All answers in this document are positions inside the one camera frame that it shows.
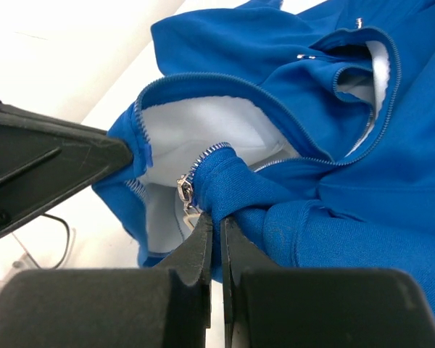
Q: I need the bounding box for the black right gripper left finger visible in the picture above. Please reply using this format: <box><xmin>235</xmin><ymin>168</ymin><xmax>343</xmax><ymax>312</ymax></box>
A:
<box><xmin>0</xmin><ymin>214</ymin><xmax>212</xmax><ymax>347</ymax></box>

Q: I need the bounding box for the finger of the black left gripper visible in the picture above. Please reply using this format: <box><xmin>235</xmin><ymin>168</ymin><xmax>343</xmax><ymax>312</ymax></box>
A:
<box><xmin>0</xmin><ymin>101</ymin><xmax>133</xmax><ymax>238</ymax></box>

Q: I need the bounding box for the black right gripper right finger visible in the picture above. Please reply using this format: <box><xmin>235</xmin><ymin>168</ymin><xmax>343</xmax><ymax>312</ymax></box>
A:
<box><xmin>221</xmin><ymin>218</ymin><xmax>435</xmax><ymax>347</ymax></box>

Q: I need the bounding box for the blue zip-up jacket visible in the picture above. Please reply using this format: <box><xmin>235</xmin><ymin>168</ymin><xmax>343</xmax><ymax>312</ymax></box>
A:
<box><xmin>93</xmin><ymin>1</ymin><xmax>435</xmax><ymax>314</ymax></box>

